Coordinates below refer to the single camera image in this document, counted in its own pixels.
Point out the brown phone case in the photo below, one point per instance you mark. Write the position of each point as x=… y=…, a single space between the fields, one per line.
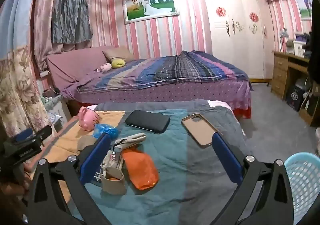
x=197 y=130

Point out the pink plush toy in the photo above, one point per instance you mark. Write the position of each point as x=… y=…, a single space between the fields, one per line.
x=105 y=67

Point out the white wardrobe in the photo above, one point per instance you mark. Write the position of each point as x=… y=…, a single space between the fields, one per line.
x=237 y=52

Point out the wall poster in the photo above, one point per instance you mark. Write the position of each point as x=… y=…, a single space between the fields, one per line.
x=306 y=3

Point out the black box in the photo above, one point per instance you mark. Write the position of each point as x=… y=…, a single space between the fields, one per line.
x=295 y=97

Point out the wooden desk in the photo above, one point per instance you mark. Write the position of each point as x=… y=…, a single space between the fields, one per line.
x=280 y=70

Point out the black coat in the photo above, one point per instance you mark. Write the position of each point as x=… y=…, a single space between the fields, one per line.
x=313 y=52

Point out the orange cloth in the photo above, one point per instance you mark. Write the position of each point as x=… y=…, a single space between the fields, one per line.
x=65 y=137

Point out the printed snack wrapper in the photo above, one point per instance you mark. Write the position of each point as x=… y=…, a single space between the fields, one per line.
x=113 y=158

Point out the person's left hand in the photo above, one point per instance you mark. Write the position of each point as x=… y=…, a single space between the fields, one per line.
x=12 y=191

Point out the white box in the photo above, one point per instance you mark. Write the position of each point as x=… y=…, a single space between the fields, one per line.
x=300 y=47

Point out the yellow green plush toy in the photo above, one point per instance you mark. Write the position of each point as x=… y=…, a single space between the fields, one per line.
x=117 y=63

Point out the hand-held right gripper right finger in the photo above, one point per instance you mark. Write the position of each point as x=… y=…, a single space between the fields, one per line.
x=226 y=157

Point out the purple bed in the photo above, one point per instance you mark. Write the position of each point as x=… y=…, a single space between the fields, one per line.
x=162 y=95

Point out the white appliance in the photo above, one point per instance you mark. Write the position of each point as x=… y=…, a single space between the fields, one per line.
x=303 y=83

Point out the pink piggy bank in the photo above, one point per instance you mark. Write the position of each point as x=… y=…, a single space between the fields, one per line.
x=87 y=120

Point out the pink window curtain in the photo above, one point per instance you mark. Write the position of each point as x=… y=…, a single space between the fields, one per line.
x=42 y=15

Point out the striped purple blue blanket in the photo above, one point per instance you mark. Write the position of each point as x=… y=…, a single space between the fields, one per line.
x=175 y=70

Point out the desk lamp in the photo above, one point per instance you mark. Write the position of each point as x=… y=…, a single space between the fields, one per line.
x=283 y=37

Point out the blue plastic bag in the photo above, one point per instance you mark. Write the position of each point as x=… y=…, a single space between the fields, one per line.
x=106 y=130

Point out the red round sticker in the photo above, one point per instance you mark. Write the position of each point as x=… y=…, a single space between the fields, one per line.
x=221 y=11
x=253 y=16

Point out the black wallet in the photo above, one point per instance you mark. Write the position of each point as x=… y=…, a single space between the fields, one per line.
x=147 y=121

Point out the wall socket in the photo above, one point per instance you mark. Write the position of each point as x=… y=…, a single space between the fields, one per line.
x=44 y=73

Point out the grey hanging cloth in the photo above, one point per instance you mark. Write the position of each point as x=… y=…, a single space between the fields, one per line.
x=71 y=10

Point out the light blue plastic basket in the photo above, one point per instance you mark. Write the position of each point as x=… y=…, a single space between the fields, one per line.
x=305 y=190

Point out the pink white cloth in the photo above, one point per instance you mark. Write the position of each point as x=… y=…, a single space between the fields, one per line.
x=217 y=103

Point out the beige pillow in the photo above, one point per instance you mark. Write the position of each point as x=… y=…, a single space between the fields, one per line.
x=117 y=53

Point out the framed wedding picture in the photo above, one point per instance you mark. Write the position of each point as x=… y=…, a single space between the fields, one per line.
x=150 y=6

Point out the pale green cloth pile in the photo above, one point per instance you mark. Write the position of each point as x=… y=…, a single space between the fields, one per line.
x=51 y=101

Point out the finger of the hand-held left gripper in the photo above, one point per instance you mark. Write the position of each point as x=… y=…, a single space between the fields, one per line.
x=22 y=135
x=41 y=132

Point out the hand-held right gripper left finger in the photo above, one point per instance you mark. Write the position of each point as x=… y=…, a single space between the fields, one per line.
x=96 y=157

